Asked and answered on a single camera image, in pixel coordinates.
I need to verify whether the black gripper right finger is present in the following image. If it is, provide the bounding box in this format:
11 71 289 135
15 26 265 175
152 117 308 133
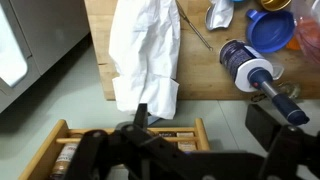
246 104 320 180

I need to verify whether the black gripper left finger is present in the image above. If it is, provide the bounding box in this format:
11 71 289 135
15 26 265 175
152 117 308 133
64 103 208 180

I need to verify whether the gold metal cup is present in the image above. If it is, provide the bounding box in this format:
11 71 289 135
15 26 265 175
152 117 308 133
255 0 293 13

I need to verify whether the glass spice jar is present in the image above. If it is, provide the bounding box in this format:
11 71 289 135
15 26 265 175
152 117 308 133
175 131 198 153
49 133 81 180

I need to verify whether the clear plastic bag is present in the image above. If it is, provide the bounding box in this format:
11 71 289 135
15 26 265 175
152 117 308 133
289 0 320 66

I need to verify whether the thin metal skewer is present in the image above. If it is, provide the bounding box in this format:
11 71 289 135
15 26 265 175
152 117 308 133
175 0 214 52

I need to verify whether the small wooden spice rack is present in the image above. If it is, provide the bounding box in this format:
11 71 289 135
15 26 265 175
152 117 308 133
18 117 212 180

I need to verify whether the white stove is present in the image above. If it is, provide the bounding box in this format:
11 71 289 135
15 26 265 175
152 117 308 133
0 0 91 114

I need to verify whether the blue white cloth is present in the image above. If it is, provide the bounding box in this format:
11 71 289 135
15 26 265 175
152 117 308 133
204 0 235 32

